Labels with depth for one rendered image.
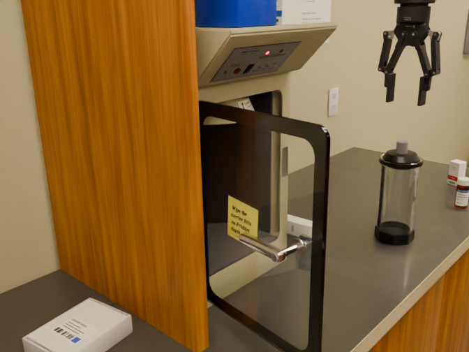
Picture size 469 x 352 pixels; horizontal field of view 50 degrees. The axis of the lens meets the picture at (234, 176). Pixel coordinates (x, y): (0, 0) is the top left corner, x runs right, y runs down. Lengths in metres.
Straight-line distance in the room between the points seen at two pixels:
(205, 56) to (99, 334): 0.53
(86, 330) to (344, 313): 0.51
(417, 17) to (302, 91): 0.78
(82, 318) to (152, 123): 0.42
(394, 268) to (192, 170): 0.64
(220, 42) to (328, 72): 1.30
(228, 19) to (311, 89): 1.18
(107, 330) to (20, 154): 0.47
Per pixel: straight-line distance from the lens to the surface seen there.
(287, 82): 1.12
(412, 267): 1.29
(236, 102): 1.04
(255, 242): 0.75
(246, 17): 0.84
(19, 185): 1.24
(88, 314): 1.05
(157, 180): 0.87
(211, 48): 0.83
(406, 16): 1.27
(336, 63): 2.13
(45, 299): 1.20
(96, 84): 0.96
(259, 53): 0.91
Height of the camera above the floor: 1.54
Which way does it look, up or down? 19 degrees down
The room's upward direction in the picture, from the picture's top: 1 degrees counter-clockwise
